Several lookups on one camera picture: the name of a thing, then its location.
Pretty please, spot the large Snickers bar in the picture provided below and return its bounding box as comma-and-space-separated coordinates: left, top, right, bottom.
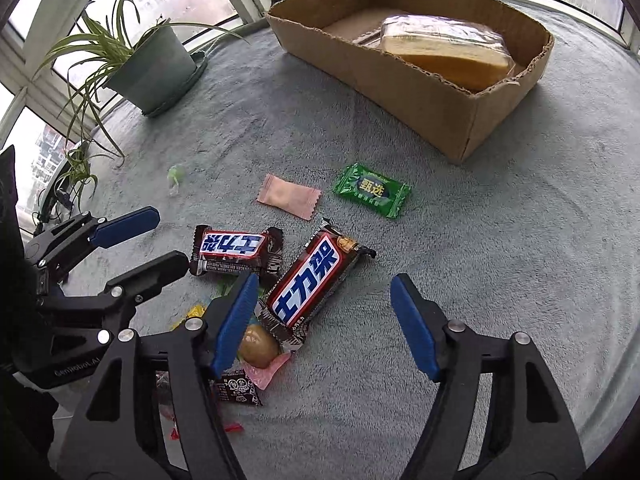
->
255, 220, 376, 352

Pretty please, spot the brown cardboard box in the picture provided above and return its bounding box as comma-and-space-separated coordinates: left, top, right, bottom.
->
267, 0, 554, 164

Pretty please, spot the yellow small candy packet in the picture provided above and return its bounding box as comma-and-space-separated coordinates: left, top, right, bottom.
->
170, 304, 206, 330

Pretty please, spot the small clear green candy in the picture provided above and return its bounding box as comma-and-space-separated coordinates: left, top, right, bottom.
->
167, 164, 186, 196

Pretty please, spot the spider plant in green pot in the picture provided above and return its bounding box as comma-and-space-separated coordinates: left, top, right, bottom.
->
30, 0, 246, 212

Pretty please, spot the round gold wrapped candy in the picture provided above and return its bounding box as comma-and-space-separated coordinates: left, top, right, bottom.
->
238, 323, 280, 370

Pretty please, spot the light pink wrapper candy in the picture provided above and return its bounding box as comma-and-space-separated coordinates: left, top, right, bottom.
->
242, 352, 292, 390

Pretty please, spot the green candy packet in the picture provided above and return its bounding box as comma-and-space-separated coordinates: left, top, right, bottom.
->
333, 162, 412, 219

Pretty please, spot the black white small candy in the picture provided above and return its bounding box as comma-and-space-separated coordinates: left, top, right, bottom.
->
209, 368, 262, 406

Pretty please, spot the wrapped yellow cake package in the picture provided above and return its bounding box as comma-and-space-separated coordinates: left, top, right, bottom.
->
354, 14, 516, 92

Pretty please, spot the grey fleece blanket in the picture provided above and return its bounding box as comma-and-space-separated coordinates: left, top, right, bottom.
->
65, 9, 639, 479

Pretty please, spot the pink candy packet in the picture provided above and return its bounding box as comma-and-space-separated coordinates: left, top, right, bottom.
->
257, 174, 321, 221

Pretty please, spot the small Snickers bar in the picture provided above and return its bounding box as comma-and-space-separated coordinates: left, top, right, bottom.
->
190, 224, 283, 288

